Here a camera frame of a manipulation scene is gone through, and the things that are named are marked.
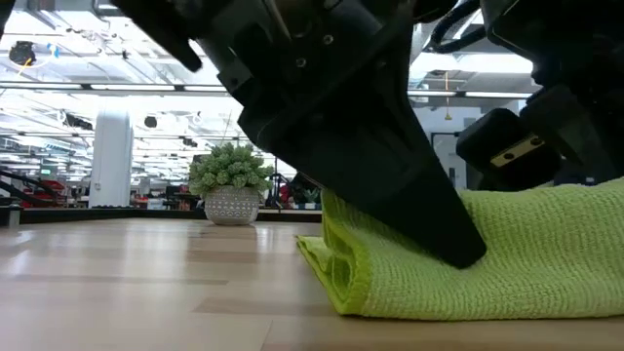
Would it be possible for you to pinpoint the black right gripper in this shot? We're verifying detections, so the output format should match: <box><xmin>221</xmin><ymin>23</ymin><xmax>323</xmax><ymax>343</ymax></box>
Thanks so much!
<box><xmin>455</xmin><ymin>82</ymin><xmax>624</xmax><ymax>192</ymax></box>

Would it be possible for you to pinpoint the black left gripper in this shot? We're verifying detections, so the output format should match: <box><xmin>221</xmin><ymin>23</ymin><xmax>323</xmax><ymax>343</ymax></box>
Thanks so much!
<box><xmin>111</xmin><ymin>0</ymin><xmax>487</xmax><ymax>269</ymax></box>

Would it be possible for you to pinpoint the lime green microfiber towel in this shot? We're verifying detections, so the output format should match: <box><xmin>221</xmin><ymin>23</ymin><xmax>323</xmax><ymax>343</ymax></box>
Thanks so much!
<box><xmin>295</xmin><ymin>177</ymin><xmax>624</xmax><ymax>322</ymax></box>

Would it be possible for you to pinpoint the small background potted plant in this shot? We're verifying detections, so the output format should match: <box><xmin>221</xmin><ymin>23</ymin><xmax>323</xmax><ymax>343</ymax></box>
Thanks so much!
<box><xmin>301</xmin><ymin>187</ymin><xmax>322</xmax><ymax>211</ymax></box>

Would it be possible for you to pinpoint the artificial green potted plant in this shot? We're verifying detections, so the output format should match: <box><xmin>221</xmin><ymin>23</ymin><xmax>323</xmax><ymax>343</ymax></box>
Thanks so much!
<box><xmin>188</xmin><ymin>141</ymin><xmax>275</xmax><ymax>226</ymax></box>

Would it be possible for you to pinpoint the white square pillar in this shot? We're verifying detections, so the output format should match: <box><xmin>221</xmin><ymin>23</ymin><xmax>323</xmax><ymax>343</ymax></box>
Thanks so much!
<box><xmin>88</xmin><ymin>109</ymin><xmax>136</xmax><ymax>209</ymax></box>

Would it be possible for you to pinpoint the ceiling strip light rail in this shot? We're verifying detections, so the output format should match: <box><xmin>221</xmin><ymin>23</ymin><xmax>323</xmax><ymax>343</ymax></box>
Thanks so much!
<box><xmin>407</xmin><ymin>89</ymin><xmax>535</xmax><ymax>99</ymax></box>
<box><xmin>0</xmin><ymin>82</ymin><xmax>230</xmax><ymax>98</ymax></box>

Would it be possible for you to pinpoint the yellow hanging cord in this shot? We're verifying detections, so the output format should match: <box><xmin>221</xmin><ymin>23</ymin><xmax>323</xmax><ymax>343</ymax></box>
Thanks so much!
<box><xmin>442</xmin><ymin>70</ymin><xmax>453</xmax><ymax>122</ymax></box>

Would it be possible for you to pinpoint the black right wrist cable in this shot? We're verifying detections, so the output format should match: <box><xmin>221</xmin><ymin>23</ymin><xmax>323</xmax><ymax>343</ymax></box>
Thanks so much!
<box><xmin>423</xmin><ymin>0</ymin><xmax>488</xmax><ymax>55</ymax></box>

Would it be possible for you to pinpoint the black ceiling cable reel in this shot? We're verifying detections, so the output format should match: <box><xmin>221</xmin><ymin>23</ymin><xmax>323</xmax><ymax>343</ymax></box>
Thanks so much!
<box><xmin>7</xmin><ymin>41</ymin><xmax>38</xmax><ymax>67</ymax></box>

